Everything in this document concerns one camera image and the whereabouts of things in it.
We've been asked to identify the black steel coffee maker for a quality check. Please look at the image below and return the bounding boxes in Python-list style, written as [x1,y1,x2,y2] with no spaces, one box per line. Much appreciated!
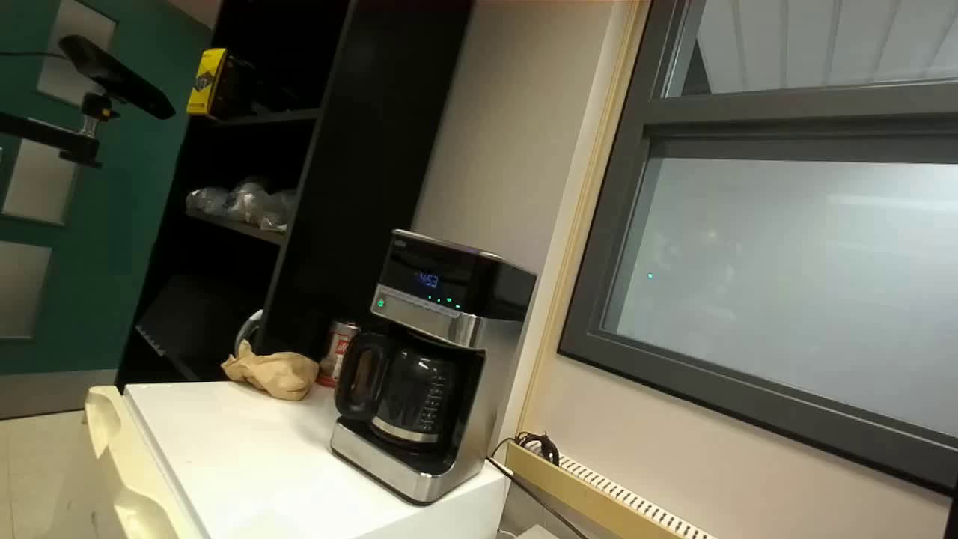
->
[329,228,535,502]

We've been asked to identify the glass coffee carafe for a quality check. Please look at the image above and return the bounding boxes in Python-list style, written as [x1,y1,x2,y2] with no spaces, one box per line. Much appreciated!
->
[336,331,465,446]

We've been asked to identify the red white can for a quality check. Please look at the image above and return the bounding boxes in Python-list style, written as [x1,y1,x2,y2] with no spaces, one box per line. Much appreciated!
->
[318,320,359,386]

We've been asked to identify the black shelving unit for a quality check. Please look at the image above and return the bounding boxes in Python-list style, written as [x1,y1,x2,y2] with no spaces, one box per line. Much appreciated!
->
[118,0,474,383]

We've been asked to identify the crumpled brown paper bag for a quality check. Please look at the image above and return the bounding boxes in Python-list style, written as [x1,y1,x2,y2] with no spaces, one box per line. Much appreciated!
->
[221,341,318,401]

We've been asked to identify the clear plastic bags on shelf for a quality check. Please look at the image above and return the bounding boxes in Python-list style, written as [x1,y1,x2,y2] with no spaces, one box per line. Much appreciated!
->
[185,177,297,234]

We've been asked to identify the yellow box on shelf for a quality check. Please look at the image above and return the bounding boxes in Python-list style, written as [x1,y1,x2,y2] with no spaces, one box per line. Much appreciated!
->
[185,46,229,117]

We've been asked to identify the white cabinet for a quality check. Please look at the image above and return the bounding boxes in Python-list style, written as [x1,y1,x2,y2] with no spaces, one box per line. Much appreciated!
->
[83,379,508,539]

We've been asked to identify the black power cable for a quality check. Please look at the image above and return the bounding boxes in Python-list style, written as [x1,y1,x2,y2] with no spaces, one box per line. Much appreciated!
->
[486,428,592,539]

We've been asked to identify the black camera on mount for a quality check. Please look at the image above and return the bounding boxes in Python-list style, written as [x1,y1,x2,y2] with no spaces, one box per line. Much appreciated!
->
[0,33,176,168]

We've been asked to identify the dark grey window frame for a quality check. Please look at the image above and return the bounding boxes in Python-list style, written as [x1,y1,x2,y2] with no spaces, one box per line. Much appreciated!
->
[559,0,958,490]

